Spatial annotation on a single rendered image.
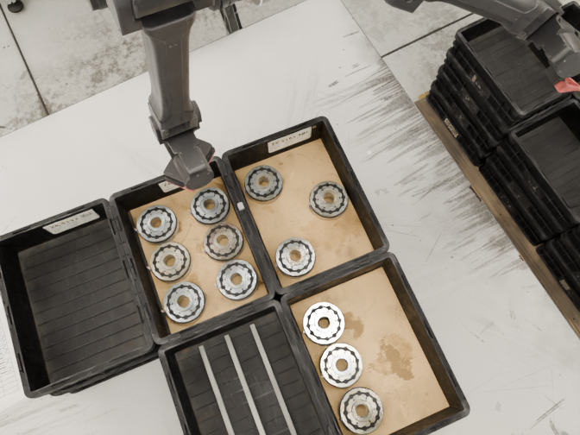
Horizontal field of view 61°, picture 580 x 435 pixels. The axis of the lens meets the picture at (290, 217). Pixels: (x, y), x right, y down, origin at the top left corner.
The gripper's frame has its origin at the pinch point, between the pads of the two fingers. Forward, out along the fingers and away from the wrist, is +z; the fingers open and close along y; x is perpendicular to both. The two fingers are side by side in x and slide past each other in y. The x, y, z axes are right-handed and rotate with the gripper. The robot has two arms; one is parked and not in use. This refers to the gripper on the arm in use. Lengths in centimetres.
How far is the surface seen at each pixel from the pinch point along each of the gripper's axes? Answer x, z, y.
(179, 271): -0.1, 20.7, -18.2
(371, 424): -57, 23, -32
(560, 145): -95, 69, 90
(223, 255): -8.3, 20.8, -10.2
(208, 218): -0.3, 20.4, -2.8
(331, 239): -31.8, 24.1, 6.0
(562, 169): -98, 69, 80
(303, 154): -15.1, 23.2, 25.6
